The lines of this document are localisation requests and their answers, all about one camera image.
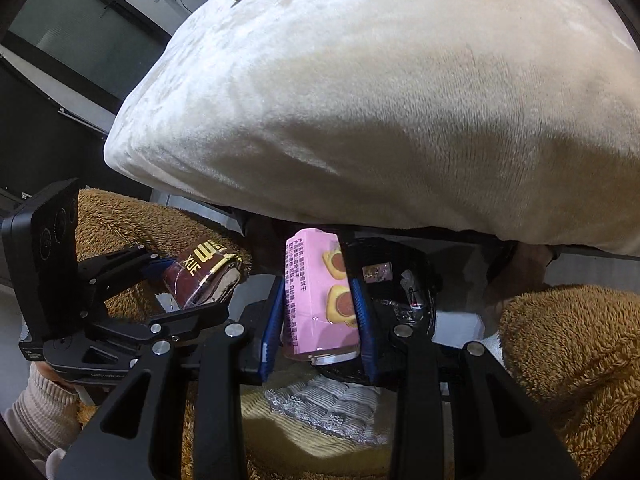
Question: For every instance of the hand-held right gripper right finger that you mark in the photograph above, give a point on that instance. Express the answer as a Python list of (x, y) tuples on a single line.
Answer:
[(365, 330)]

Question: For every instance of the grey striped cloth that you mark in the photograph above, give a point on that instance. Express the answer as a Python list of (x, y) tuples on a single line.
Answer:
[(325, 410)]

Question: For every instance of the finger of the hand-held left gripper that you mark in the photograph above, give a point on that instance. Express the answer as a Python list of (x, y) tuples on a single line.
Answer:
[(180, 322), (120, 265)]

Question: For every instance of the frosted glass door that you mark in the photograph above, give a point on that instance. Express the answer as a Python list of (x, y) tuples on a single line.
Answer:
[(75, 20)]

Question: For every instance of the pink cookie box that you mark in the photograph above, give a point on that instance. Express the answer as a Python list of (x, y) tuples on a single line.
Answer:
[(310, 285)]

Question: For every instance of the person's left forearm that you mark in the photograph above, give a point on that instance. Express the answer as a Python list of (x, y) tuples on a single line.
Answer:
[(35, 410)]

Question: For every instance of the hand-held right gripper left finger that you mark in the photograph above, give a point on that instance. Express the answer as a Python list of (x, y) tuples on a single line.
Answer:
[(270, 320)]

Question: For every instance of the person's right fuzzy brown leg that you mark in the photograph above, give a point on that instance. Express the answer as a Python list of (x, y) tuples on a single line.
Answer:
[(575, 360)]

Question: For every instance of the black trash bin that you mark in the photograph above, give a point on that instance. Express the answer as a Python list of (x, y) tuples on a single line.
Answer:
[(420, 265)]

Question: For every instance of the brown snack packet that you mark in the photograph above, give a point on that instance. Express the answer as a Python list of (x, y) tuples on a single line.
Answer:
[(200, 270)]

